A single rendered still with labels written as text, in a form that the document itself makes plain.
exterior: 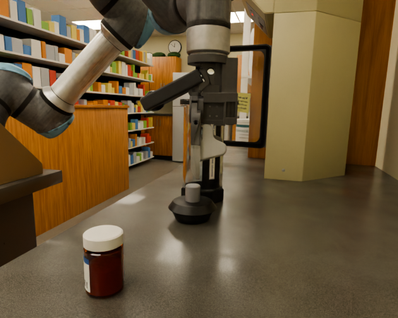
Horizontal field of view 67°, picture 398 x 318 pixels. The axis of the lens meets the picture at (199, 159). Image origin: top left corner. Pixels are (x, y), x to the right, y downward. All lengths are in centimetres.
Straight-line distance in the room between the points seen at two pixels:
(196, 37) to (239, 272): 36
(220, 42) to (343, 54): 57
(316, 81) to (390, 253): 54
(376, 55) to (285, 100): 51
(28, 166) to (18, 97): 21
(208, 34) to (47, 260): 41
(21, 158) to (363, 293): 85
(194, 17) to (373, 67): 91
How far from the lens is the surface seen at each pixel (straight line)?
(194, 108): 50
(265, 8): 95
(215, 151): 49
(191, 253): 46
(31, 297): 41
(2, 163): 93
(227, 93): 51
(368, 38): 134
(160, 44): 713
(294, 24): 94
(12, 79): 106
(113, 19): 98
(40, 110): 106
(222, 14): 54
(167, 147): 641
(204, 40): 52
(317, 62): 94
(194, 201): 56
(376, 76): 133
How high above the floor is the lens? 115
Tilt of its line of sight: 10 degrees down
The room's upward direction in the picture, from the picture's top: 1 degrees clockwise
